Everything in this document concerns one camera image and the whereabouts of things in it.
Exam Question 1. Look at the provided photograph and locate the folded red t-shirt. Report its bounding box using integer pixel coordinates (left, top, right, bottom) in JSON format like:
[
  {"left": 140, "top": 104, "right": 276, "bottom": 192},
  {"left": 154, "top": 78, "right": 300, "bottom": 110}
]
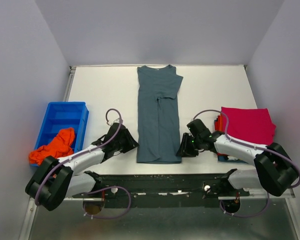
[{"left": 214, "top": 118, "right": 223, "bottom": 132}]

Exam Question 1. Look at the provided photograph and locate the folded magenta t-shirt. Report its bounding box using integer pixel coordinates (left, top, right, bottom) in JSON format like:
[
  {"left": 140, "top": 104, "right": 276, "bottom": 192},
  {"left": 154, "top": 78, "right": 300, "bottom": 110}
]
[{"left": 221, "top": 107, "right": 276, "bottom": 146}]

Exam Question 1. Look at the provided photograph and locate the folded orange t-shirt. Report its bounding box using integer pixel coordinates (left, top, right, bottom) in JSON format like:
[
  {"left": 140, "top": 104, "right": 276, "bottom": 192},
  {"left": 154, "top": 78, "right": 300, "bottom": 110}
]
[{"left": 214, "top": 114, "right": 225, "bottom": 132}]

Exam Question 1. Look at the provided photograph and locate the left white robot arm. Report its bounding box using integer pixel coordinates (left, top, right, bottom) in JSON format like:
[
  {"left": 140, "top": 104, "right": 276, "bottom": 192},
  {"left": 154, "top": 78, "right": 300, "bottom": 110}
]
[{"left": 25, "top": 123, "right": 139, "bottom": 211}]

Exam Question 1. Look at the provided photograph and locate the crumpled orange t-shirt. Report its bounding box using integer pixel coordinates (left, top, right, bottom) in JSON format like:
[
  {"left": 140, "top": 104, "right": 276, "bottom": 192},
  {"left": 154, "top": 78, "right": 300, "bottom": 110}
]
[{"left": 28, "top": 127, "right": 75, "bottom": 166}]

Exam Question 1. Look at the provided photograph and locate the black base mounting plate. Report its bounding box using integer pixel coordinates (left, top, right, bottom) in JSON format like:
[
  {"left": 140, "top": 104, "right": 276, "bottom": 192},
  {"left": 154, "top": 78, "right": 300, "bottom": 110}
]
[{"left": 72, "top": 173, "right": 251, "bottom": 210}]

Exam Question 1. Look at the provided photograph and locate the folded navy patterned t-shirt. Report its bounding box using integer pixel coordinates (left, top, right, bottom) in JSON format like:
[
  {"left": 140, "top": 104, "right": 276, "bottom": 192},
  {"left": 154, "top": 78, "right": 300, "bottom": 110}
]
[{"left": 217, "top": 154, "right": 247, "bottom": 164}]

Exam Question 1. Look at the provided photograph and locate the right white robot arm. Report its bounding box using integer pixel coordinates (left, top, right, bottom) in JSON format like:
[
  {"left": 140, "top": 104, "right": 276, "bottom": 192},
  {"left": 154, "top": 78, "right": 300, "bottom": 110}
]
[{"left": 176, "top": 119, "right": 300, "bottom": 197}]

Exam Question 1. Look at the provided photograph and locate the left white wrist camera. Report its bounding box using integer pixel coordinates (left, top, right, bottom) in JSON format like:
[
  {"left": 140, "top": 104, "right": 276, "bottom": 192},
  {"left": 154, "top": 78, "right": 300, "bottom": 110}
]
[{"left": 112, "top": 118, "right": 123, "bottom": 124}]

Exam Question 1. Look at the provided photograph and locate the teal grey t-shirt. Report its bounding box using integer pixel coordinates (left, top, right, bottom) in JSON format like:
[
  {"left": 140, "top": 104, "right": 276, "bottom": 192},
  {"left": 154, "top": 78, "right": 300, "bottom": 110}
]
[{"left": 136, "top": 65, "right": 183, "bottom": 164}]

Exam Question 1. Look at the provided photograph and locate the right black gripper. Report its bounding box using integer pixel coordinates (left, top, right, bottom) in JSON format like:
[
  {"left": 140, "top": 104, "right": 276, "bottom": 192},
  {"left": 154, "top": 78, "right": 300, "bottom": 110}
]
[{"left": 176, "top": 132, "right": 203, "bottom": 158}]

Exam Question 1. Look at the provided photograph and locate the blue plastic bin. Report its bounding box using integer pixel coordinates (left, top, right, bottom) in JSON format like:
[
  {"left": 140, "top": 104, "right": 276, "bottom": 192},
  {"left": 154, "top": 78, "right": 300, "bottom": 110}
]
[{"left": 30, "top": 101, "right": 89, "bottom": 167}]

